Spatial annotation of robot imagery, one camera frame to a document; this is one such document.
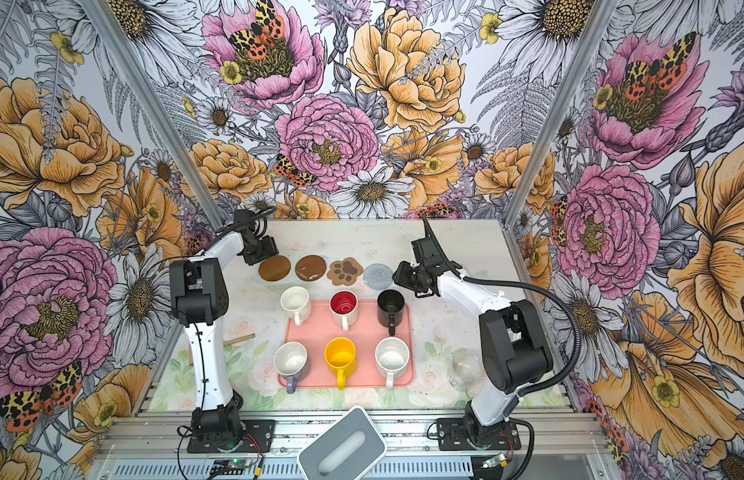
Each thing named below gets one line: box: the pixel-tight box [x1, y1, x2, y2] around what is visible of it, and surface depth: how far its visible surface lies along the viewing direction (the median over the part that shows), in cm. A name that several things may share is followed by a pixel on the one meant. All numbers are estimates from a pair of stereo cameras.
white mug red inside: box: [329, 289, 359, 332], surface depth 92 cm
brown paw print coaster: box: [326, 257, 363, 286], surface depth 108 cm
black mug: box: [377, 289, 405, 337], surface depth 91 cm
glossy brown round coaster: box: [294, 254, 326, 281], surface depth 110 cm
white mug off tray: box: [280, 285, 311, 327], surface depth 91 cm
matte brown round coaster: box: [258, 255, 291, 282], surface depth 107 cm
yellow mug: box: [324, 337, 357, 390], surface depth 82 cm
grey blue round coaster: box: [363, 263, 394, 291], surface depth 107 cm
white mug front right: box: [374, 336, 410, 390], surface depth 81 cm
